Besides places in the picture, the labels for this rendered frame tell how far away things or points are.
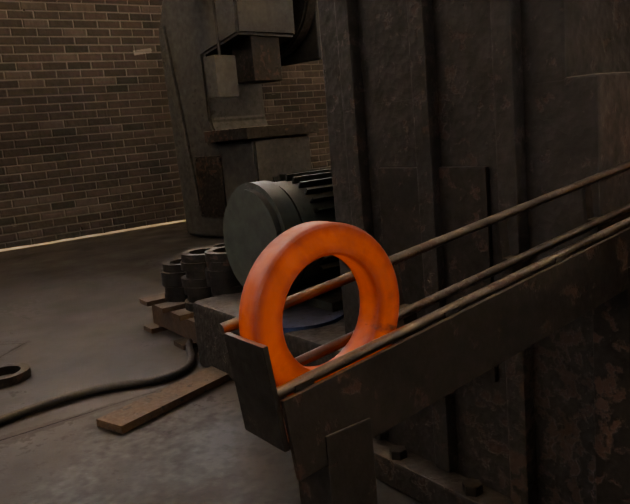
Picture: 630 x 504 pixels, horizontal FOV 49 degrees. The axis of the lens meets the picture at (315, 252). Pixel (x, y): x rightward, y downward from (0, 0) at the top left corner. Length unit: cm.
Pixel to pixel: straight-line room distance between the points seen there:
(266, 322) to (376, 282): 14
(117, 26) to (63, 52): 60
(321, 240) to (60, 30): 642
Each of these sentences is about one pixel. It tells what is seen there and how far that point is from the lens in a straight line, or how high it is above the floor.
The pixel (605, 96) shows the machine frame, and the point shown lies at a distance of 120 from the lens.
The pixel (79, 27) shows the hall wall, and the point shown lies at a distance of 709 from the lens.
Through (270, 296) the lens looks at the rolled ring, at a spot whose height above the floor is 67.
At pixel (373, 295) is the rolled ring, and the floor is 64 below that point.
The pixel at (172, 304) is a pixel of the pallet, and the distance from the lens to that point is 301.
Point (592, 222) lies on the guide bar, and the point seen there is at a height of 65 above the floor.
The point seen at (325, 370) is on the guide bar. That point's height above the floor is 59.
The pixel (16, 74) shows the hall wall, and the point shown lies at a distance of 686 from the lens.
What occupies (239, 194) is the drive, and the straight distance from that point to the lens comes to 219.
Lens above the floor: 82
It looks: 10 degrees down
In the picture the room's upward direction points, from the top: 5 degrees counter-clockwise
